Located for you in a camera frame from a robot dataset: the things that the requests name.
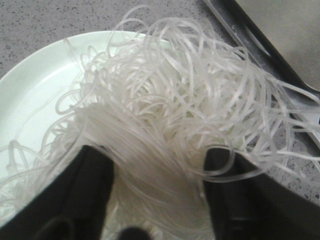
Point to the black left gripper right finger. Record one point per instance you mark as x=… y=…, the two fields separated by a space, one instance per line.
x=259 y=208

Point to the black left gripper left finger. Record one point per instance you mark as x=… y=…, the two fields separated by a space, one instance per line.
x=72 y=207

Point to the white vermicelli noodle bundle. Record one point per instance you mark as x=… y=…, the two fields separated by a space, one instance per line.
x=224 y=119

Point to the light green plate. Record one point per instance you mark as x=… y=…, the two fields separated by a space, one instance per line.
x=85 y=90

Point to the silver digital kitchen scale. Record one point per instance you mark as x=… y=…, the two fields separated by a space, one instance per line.
x=281 y=36

